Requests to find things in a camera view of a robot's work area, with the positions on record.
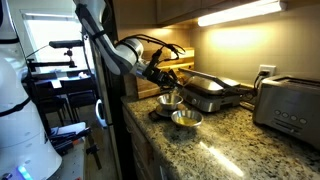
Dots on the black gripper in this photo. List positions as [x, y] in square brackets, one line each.
[165, 80]

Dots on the silver panini grill press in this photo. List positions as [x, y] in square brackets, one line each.
[209, 93]

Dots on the large wooden cutting board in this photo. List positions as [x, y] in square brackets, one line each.
[146, 88]

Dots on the under-cabinet light bar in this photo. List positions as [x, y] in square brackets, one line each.
[257, 8]

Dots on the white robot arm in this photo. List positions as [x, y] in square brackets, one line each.
[125, 56]

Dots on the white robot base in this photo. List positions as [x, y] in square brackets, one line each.
[25, 151]

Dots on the white wall outlet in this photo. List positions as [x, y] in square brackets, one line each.
[270, 69]

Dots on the steel bowl with yellow grains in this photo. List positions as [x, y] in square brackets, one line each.
[187, 118]

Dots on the white cart with tools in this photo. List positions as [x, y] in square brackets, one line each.
[74, 143]

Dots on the steel bowl on scale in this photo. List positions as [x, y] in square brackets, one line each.
[169, 101]

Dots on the black round kitchen scale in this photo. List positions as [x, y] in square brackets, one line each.
[161, 113]

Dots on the black camera stand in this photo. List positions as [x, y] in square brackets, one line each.
[53, 59]

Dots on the stainless steel toaster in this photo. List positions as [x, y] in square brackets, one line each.
[290, 105]

